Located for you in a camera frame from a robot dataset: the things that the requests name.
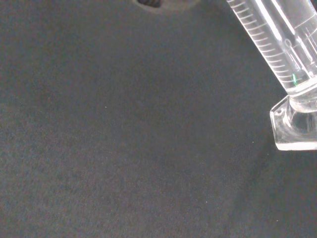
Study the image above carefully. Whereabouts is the black bench cloth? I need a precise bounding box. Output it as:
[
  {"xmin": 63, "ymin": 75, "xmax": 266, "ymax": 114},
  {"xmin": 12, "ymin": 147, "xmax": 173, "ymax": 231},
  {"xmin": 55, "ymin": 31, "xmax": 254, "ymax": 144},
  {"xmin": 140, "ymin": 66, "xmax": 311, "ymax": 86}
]
[{"xmin": 0, "ymin": 0, "xmax": 317, "ymax": 238}]

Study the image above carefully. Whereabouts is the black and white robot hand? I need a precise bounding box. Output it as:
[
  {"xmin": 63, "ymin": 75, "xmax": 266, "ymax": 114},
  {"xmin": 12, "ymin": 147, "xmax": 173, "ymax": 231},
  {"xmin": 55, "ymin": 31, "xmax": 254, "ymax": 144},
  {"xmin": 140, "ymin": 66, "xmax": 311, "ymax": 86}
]
[{"xmin": 135, "ymin": 0, "xmax": 162, "ymax": 8}]

